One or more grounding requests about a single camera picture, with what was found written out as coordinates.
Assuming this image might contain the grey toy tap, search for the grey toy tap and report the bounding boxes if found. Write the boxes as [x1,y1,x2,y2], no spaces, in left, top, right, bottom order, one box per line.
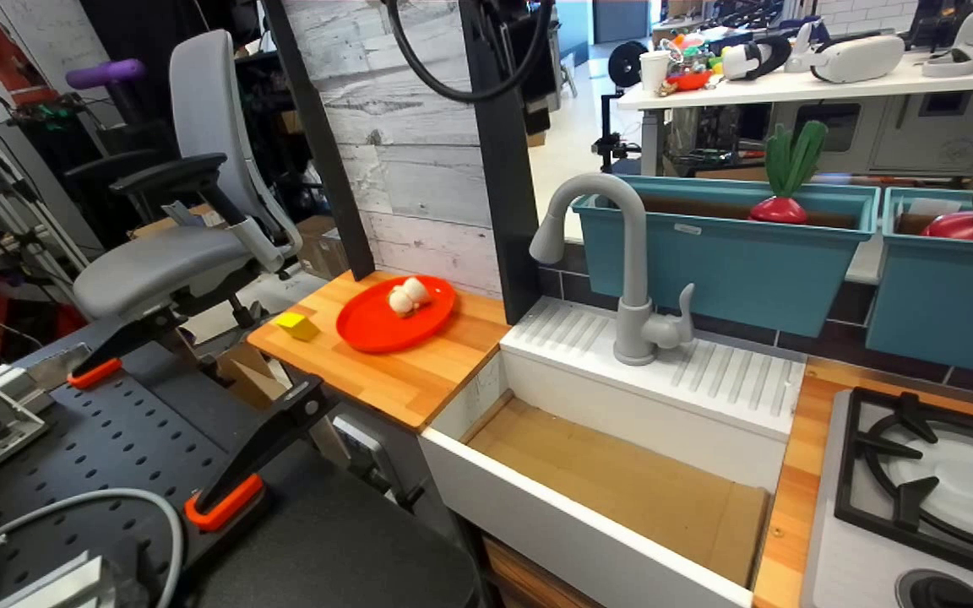
[529,173,697,366]

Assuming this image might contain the grey tap lever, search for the grey tap lever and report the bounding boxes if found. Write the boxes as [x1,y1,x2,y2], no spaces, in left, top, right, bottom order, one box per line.
[662,283,697,348]

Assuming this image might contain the white toy garlic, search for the white toy garlic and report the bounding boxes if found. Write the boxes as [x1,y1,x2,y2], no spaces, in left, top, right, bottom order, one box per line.
[389,277,432,318]

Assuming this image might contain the toy kitchen with wood counter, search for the toy kitchen with wood counter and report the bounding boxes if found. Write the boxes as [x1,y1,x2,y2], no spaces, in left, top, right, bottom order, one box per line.
[247,0,973,608]

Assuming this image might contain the orange plate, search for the orange plate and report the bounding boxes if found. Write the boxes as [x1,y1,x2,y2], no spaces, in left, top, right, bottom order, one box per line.
[335,274,459,354]

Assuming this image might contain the cardboard box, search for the cardboard box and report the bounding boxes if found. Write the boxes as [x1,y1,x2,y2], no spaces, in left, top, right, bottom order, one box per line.
[295,215,352,281]

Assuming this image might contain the yellow block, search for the yellow block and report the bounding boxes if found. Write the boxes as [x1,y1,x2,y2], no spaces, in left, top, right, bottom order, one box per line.
[275,312,320,342]

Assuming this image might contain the white power strip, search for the white power strip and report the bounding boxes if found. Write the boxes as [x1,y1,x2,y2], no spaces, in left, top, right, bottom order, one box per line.
[333,414,405,501]

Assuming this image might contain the white toy sink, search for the white toy sink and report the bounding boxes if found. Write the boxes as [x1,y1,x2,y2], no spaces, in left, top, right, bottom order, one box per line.
[419,297,808,608]

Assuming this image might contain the teal planter box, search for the teal planter box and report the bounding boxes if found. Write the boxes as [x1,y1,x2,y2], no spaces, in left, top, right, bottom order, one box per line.
[573,175,881,339]
[865,186,973,381]

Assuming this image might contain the black clamp with orange pad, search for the black clamp with orange pad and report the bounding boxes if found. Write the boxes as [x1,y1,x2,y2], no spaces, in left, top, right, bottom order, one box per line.
[184,376,335,533]
[67,306,185,390]

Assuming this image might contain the white paper cup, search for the white paper cup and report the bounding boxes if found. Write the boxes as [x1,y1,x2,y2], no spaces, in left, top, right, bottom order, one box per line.
[639,49,673,94]

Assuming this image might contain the heap of colourful toys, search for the heap of colourful toys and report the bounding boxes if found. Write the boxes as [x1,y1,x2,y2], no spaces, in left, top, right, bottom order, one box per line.
[662,32,726,95]

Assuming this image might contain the grey office chair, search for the grey office chair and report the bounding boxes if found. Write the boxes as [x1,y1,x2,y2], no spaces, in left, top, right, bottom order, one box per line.
[64,30,305,339]

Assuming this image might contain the white headset with black visor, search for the white headset with black visor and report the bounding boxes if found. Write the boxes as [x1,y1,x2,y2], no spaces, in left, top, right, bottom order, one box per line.
[721,34,792,82]

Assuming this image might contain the white table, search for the white table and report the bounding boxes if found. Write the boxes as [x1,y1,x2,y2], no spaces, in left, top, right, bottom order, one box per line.
[617,52,973,178]

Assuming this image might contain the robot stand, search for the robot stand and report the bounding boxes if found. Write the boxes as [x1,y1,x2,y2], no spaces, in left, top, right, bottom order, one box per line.
[0,338,487,608]

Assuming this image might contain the black stove burner grate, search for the black stove burner grate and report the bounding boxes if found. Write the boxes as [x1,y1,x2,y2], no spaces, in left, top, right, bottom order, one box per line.
[833,387,973,592]

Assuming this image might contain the purple foam roller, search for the purple foam roller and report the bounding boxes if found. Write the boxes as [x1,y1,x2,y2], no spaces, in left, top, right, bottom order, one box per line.
[65,58,147,91]

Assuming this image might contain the white hand controller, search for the white hand controller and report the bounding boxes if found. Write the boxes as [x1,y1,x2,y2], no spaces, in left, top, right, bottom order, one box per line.
[921,8,973,79]

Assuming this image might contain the black stove knob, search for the black stove knob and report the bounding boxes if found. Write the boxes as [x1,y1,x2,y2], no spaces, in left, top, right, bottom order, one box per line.
[896,568,973,608]

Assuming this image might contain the grey cable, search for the grey cable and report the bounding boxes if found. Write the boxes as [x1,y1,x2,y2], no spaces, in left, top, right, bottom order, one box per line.
[0,488,186,608]

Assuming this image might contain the aluminium frame rack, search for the aluminium frame rack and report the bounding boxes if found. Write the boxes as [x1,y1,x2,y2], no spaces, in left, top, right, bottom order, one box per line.
[0,84,92,284]

